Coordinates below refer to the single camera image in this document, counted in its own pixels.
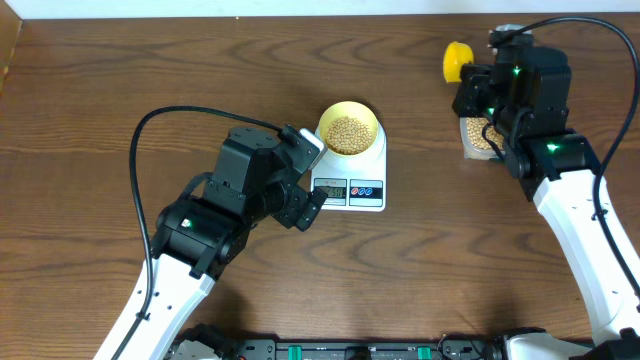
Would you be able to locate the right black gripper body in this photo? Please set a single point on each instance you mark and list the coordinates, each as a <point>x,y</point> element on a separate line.
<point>504,115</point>

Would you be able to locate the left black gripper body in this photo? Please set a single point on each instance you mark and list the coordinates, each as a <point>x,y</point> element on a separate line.
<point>300,210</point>

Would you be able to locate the yellow measuring scoop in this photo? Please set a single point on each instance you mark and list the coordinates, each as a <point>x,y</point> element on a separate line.
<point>456,55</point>

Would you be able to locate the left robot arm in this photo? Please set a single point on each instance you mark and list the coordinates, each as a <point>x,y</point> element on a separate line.
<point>192,245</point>

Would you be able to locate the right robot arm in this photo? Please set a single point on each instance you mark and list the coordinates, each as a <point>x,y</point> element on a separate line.
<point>557,170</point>

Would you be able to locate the white digital kitchen scale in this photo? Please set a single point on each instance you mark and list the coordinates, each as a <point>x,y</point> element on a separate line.
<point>354,182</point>

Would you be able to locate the soybeans in yellow bowl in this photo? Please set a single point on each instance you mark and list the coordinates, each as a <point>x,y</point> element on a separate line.
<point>348,136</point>

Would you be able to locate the pale yellow bowl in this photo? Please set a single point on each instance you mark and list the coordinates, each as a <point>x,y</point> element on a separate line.
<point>354,110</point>

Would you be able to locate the soybeans in container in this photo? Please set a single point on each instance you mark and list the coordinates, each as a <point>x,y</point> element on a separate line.
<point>481,139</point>

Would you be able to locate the clear plastic container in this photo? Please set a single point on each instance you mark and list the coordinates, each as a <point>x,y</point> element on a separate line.
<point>470,152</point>

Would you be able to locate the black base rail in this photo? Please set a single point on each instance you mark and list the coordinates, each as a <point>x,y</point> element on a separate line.
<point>447,348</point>

